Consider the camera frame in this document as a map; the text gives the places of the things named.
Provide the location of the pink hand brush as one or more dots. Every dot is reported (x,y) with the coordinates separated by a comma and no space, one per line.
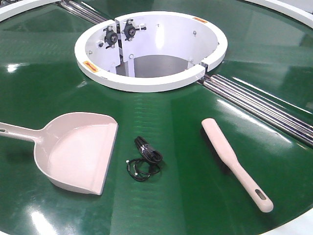
(229,158)

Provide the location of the pink plastic dustpan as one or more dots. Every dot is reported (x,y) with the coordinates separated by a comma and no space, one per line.
(73,150)

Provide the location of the green conveyor belt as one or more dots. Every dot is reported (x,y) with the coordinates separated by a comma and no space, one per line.
(165,177)

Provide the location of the far steel roller strip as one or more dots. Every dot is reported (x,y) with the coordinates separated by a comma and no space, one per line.
(82,11)

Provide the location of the steel roller strip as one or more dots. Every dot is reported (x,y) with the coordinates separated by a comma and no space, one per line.
(260,106)
(82,11)

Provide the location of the near steel roller strip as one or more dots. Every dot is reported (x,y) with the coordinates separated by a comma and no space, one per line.
(260,106)

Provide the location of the white outer rim right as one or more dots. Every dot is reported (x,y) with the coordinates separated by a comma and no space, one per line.
(292,11)

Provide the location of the white rim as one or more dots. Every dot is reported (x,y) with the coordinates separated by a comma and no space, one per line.
(292,11)
(8,10)

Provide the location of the white outer rim left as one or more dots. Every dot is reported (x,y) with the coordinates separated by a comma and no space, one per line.
(8,10)

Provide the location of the white central ring housing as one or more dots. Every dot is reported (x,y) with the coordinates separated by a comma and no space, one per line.
(174,51)

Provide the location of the right black bearing mount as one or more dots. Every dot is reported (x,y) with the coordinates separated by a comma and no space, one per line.
(130,29)

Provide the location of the black bearing mount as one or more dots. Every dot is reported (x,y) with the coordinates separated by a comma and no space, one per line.
(111,37)
(130,29)

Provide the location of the left black bearing mount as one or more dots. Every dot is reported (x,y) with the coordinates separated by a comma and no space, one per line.
(111,37)

